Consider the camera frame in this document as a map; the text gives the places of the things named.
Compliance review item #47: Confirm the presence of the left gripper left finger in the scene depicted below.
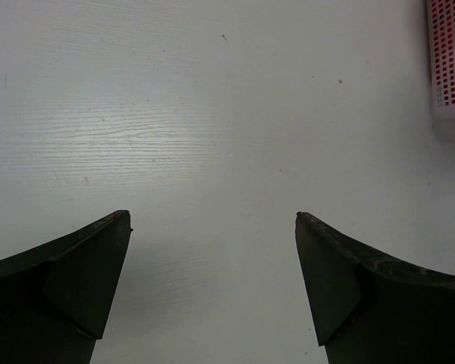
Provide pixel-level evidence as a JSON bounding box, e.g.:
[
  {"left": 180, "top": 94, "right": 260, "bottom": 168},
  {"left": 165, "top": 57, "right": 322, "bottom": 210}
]
[{"left": 0, "top": 210, "right": 132, "bottom": 363}]

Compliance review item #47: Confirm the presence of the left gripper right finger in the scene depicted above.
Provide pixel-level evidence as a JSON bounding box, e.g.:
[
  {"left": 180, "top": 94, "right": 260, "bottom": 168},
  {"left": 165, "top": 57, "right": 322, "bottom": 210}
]
[{"left": 295, "top": 212, "right": 455, "bottom": 363}]

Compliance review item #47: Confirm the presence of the white plastic basket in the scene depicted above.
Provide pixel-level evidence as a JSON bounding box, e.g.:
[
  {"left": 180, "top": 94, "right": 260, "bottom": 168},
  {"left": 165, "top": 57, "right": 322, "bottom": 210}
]
[{"left": 426, "top": 0, "right": 455, "bottom": 120}]

